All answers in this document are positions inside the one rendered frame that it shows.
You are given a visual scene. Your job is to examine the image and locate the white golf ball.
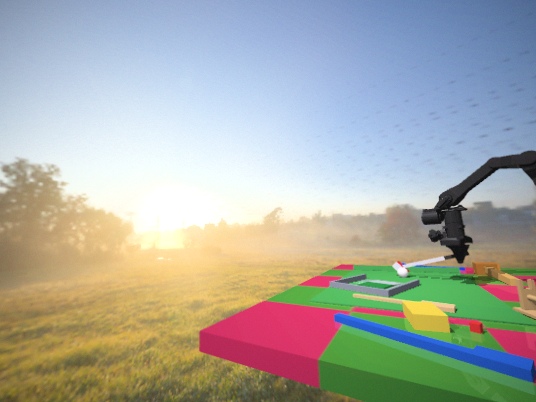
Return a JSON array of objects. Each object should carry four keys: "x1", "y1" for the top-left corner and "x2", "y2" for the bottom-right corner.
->
[{"x1": 397, "y1": 268, "x2": 408, "y2": 278}]

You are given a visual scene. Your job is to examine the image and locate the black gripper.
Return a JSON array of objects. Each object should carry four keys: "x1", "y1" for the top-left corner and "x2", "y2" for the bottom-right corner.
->
[{"x1": 440, "y1": 223, "x2": 473, "y2": 264}]

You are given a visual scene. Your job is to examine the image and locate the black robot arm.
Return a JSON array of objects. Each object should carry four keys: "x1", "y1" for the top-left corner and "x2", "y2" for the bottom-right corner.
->
[{"x1": 421, "y1": 151, "x2": 536, "y2": 242}]

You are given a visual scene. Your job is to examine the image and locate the yellow block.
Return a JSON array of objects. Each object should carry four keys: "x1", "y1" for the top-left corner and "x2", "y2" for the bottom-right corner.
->
[{"x1": 402, "y1": 301, "x2": 450, "y2": 333}]

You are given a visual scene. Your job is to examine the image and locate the small red block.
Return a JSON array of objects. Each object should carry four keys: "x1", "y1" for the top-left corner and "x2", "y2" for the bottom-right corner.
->
[{"x1": 469, "y1": 321, "x2": 483, "y2": 333}]

